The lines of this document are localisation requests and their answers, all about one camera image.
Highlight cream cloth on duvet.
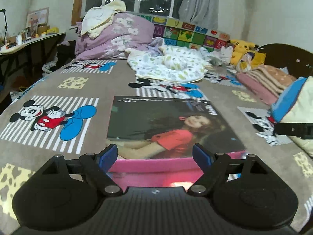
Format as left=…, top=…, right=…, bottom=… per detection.
left=80, top=0, right=126, bottom=39

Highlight dark desk with clutter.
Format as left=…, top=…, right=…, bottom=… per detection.
left=1, top=32, right=66, bottom=98

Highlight Pikachu plush toy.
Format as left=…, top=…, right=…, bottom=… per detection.
left=228, top=39, right=266, bottom=72

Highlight pink box lid with photo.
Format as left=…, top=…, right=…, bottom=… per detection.
left=107, top=96, right=246, bottom=169

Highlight cream and blue quilt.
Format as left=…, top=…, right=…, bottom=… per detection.
left=271, top=76, right=312, bottom=156

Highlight purple floral duvet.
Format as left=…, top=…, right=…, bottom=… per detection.
left=75, top=13, right=155, bottom=61

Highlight folded pink blankets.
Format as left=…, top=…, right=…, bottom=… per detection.
left=236, top=65, right=296, bottom=105

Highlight grey curtain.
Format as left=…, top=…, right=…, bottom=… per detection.
left=179, top=0, right=219, bottom=30

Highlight pink cardboard box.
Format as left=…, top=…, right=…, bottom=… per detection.
left=107, top=151, right=248, bottom=192

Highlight colourful alphabet foam mat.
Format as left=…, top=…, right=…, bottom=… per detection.
left=138, top=14, right=230, bottom=52

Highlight white leaf-print blanket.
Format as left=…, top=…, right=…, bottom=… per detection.
left=126, top=45, right=213, bottom=83

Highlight dark wooden headboard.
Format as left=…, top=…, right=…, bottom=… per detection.
left=257, top=43, right=313, bottom=78

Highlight Mickey Mouse bed sheet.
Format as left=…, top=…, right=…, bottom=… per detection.
left=1, top=60, right=312, bottom=234

